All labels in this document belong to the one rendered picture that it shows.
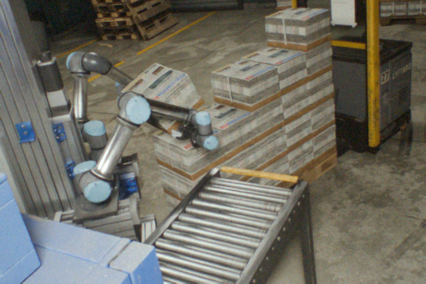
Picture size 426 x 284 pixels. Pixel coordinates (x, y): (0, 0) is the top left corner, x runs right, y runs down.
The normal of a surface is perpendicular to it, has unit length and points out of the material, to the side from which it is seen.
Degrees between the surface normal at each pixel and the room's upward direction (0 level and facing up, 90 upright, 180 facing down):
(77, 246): 0
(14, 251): 90
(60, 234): 0
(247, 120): 90
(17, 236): 90
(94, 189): 96
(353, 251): 0
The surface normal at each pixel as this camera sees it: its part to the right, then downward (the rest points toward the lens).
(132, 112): 0.52, 0.19
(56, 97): 0.14, 0.40
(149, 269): 0.87, 0.08
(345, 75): -0.74, 0.39
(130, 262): -0.15, -0.90
